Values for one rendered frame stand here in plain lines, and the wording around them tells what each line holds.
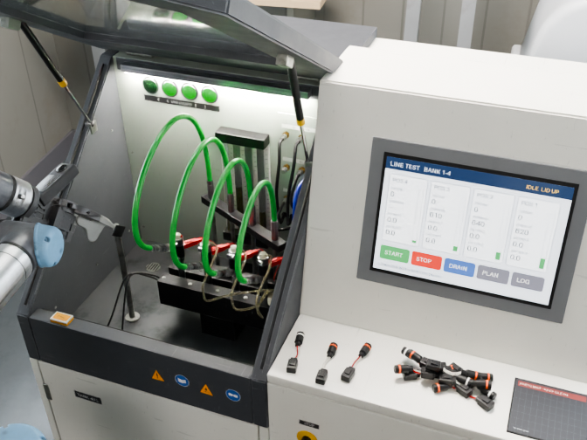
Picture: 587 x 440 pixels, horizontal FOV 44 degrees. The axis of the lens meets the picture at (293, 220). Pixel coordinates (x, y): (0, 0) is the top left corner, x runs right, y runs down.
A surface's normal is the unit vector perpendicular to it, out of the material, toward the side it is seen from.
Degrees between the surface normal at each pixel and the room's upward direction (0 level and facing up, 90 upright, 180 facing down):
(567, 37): 90
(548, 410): 0
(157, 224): 90
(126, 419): 90
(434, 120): 76
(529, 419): 0
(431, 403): 0
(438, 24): 90
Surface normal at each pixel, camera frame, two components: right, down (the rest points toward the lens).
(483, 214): -0.34, 0.33
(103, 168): 0.94, 0.19
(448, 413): -0.01, -0.82
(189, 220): -0.35, 0.54
